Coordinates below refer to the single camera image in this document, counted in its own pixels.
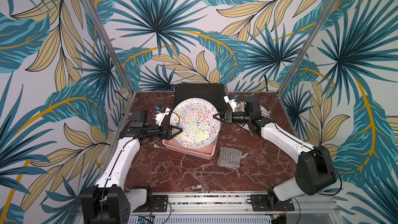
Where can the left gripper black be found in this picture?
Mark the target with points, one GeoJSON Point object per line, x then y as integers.
{"type": "Point", "coordinates": [168, 135]}

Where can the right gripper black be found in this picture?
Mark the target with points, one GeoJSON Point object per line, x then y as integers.
{"type": "Point", "coordinates": [227, 116]}

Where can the white plate colourful squiggle pattern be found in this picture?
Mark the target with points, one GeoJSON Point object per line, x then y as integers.
{"type": "Point", "coordinates": [195, 117]}

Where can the grey dish cloth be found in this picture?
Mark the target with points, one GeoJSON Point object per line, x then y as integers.
{"type": "Point", "coordinates": [230, 158]}

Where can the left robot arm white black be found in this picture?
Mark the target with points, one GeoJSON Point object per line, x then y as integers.
{"type": "Point", "coordinates": [106, 202]}

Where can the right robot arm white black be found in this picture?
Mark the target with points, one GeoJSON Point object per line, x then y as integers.
{"type": "Point", "coordinates": [314, 168]}

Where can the black plastic tool case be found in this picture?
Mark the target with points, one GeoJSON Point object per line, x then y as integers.
{"type": "Point", "coordinates": [213, 93]}

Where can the pink perforated plastic basket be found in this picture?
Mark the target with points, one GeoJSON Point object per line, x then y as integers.
{"type": "Point", "coordinates": [204, 153]}

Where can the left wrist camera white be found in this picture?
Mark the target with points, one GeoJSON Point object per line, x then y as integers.
{"type": "Point", "coordinates": [160, 114]}

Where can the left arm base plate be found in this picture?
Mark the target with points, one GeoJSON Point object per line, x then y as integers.
{"type": "Point", "coordinates": [158, 204]}

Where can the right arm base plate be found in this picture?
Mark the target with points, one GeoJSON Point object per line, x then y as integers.
{"type": "Point", "coordinates": [266, 203]}

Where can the aluminium front rail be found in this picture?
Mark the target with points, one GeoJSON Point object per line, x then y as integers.
{"type": "Point", "coordinates": [232, 208]}

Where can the left aluminium corner post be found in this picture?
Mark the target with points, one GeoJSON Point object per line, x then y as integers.
{"type": "Point", "coordinates": [92, 12]}

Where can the aluminium corner post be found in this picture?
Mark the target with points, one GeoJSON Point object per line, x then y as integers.
{"type": "Point", "coordinates": [324, 15]}
{"type": "Point", "coordinates": [92, 12]}

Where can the right aluminium corner post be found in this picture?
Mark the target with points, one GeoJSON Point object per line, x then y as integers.
{"type": "Point", "coordinates": [324, 15]}

